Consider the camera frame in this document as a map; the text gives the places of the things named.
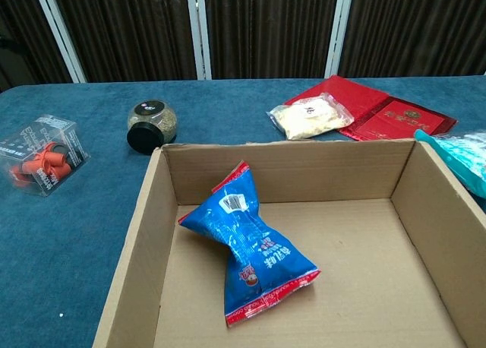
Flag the blue snack bag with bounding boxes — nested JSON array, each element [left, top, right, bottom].
[[177, 160, 322, 328]]

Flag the cardboard box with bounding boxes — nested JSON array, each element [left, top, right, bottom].
[[93, 138, 486, 348]]

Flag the clear pack red items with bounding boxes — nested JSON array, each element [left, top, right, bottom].
[[0, 114, 91, 198]]

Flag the teal wet wipes pack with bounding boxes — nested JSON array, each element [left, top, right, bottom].
[[413, 129, 486, 214]]

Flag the red gift box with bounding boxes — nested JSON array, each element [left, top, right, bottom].
[[336, 100, 459, 142]]

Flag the beige powder packet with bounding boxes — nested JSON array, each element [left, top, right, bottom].
[[266, 92, 355, 141]]

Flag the round glass jar black lid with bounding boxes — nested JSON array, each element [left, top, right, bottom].
[[126, 99, 178, 157]]

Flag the plain red envelope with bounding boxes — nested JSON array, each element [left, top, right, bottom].
[[284, 74, 390, 112]]

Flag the dark brown pleated curtain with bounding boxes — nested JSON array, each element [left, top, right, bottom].
[[0, 0, 486, 93]]

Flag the blue felt table cover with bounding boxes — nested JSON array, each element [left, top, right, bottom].
[[0, 73, 486, 348]]

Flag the white partition frame post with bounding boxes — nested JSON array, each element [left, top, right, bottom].
[[185, 0, 213, 81], [31, 0, 87, 84], [324, 0, 356, 79]]

